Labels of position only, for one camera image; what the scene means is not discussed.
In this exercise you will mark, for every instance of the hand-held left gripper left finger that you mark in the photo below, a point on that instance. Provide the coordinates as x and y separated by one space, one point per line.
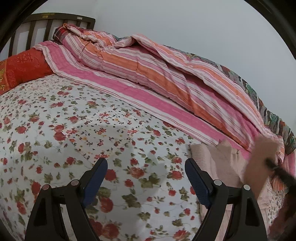
94 183

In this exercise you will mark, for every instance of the pink knitted sweater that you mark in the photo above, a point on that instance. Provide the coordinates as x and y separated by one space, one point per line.
222 160

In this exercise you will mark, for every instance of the red patterned pillow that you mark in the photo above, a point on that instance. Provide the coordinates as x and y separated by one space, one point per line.
23 67

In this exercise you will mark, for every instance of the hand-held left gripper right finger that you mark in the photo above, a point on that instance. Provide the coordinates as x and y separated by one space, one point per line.
196 180

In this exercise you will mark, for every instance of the red plaid cloth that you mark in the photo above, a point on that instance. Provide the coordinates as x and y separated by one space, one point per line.
59 33

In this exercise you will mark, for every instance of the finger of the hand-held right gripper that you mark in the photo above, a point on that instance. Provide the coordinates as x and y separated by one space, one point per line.
282 172

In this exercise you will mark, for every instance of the floral white bedsheet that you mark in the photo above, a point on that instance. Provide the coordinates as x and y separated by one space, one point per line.
69 129

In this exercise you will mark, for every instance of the dark wooden headboard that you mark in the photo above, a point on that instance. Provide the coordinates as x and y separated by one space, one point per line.
41 17

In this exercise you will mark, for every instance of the pink orange striped quilt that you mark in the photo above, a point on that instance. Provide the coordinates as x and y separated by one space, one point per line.
150 76

